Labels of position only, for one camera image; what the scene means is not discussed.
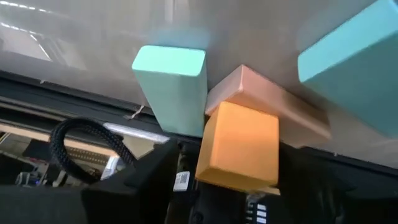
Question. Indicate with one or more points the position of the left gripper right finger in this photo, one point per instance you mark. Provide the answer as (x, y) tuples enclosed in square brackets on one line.
[(311, 193)]

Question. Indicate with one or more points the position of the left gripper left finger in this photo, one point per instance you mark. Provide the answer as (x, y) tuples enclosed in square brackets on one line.
[(140, 193)]

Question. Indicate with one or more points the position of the small orange cube block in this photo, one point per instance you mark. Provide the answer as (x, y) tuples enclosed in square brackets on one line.
[(239, 146)]

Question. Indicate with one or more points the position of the pale pink block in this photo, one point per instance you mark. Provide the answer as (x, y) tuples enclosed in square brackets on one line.
[(280, 105)]

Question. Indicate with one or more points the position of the mint green block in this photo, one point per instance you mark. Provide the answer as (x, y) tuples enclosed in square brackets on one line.
[(174, 93)]

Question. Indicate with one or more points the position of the large teal block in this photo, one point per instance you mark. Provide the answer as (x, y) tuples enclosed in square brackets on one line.
[(357, 68)]

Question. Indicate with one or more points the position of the white QR label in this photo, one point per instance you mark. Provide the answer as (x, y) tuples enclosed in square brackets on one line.
[(182, 181)]

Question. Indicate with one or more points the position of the silver metal bar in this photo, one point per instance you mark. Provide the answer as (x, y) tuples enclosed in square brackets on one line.
[(136, 132)]

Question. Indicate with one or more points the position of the wooden board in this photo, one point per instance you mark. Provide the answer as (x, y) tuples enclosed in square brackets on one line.
[(31, 132)]

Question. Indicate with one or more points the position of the black table edge rail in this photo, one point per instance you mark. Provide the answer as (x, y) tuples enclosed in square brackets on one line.
[(62, 93)]

